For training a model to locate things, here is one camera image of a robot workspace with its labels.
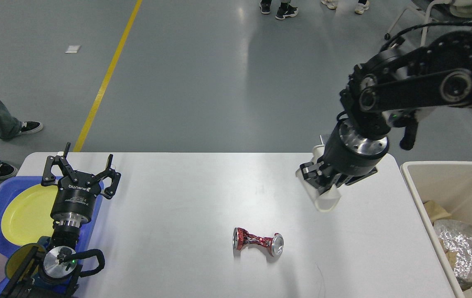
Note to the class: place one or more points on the white paper on floor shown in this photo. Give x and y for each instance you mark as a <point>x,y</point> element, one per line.
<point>73,49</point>

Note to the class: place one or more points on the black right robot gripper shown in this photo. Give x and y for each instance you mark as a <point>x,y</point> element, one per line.
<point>347,152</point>

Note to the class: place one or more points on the crushed red can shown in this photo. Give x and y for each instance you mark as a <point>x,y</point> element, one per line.
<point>274,244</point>

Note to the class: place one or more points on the white office chair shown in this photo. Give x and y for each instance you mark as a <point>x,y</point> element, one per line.
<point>436,11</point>

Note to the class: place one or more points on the yellow plastic plate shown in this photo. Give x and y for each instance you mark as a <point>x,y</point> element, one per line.
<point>27,217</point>

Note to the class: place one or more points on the dark blue HOME mug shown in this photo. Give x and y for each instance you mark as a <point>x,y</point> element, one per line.
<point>24,264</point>

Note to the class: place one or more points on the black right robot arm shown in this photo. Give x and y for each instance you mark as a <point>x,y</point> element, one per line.
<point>421,68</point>

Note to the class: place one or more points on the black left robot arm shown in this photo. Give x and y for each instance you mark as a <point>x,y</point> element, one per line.
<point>52,267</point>

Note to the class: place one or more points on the left floor socket plate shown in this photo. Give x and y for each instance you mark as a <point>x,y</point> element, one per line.
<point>324,139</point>

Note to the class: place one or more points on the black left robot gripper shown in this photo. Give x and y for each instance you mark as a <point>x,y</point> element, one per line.
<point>74,200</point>

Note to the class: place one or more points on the beige plastic bin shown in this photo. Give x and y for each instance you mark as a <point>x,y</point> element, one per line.
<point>449,184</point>

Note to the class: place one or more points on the person at right edge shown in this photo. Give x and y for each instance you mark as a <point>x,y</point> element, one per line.
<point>359,7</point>

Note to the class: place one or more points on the foil tray with paper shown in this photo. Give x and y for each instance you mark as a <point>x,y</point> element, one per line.
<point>456,240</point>

